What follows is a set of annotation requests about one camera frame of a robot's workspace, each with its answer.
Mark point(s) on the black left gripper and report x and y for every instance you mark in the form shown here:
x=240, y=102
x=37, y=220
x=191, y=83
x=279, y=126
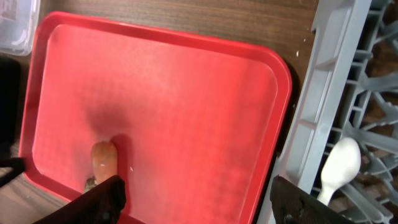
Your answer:
x=10, y=79

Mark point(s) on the brown shiitake mushroom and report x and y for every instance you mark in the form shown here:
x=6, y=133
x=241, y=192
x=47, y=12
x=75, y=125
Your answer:
x=90, y=184

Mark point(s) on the red serving tray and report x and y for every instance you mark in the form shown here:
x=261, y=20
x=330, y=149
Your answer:
x=195, y=119

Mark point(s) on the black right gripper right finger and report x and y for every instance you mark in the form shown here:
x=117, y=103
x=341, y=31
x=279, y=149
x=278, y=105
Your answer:
x=291, y=205

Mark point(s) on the clear plastic bin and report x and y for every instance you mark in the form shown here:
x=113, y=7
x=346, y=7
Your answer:
x=19, y=19

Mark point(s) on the white plastic spoon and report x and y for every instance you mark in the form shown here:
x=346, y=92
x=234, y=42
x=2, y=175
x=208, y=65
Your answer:
x=340, y=168

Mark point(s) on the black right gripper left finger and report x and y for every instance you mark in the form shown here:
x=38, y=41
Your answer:
x=101, y=205

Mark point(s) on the orange carrot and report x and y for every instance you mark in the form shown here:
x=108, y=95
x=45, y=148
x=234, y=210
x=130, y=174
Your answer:
x=104, y=161

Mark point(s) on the grey dishwasher rack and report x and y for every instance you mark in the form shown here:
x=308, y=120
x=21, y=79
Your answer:
x=350, y=91

